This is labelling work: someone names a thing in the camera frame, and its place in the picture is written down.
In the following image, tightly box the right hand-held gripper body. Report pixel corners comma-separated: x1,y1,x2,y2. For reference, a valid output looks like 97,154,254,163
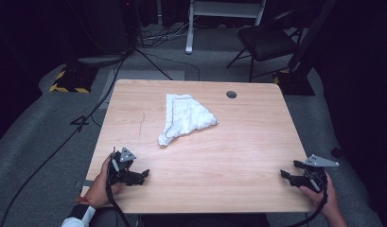
302,153,341,194

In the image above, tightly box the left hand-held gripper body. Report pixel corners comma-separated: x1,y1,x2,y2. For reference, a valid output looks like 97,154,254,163
107,147,137,186

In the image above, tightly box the white cloth with coloured stitching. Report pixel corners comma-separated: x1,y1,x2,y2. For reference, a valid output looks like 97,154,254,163
158,93,220,148

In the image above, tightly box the person's right hand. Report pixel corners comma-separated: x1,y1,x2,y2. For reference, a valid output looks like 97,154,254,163
298,172,340,219

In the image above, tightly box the person's left hand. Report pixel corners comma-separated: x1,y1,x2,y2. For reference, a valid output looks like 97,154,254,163
82,153,125,209

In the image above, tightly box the black slanted stand with base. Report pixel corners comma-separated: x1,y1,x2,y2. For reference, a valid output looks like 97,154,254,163
273,0,338,96

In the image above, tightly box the black yellow striped stand base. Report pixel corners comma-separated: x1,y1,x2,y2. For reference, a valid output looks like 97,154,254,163
48,64,99,95

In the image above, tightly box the black folding chair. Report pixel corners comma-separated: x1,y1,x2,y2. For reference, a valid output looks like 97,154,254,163
226,9,309,83

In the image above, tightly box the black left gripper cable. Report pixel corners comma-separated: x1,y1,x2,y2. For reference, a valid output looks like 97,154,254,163
105,157,132,227

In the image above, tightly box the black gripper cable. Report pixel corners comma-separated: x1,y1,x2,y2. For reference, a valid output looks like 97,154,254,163
105,157,132,227
287,189,328,227

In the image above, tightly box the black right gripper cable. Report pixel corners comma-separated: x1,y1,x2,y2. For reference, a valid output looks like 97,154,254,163
287,189,328,227

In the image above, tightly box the long black floor cable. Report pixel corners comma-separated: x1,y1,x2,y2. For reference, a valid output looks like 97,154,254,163
0,53,130,227

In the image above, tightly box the thin black floor cable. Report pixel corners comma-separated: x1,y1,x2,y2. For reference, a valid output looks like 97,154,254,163
143,51,202,82

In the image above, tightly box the bundle of floor cables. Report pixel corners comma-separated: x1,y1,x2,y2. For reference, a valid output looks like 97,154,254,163
133,20,197,49

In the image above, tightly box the white metal desk frame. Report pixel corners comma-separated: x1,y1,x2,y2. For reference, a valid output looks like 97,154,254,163
185,0,268,56

